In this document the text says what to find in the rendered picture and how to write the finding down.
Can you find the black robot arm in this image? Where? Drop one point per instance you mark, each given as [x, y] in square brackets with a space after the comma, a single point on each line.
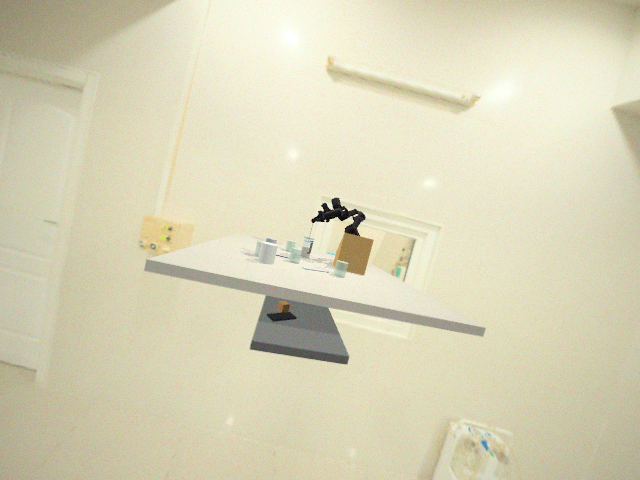
[342, 215]

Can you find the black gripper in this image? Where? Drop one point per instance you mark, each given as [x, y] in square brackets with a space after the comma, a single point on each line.
[324, 215]

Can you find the white cylinder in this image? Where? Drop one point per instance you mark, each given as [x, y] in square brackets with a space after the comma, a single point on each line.
[267, 253]

